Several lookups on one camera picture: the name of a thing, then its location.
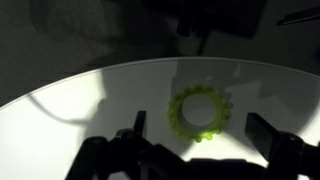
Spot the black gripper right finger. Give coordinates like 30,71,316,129
244,112,320,180

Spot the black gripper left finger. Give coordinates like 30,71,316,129
64,110,188,180

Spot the green bumpy rubber ring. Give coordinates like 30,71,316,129
166,83,234,144

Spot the black metal bar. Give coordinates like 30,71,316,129
275,5,320,27

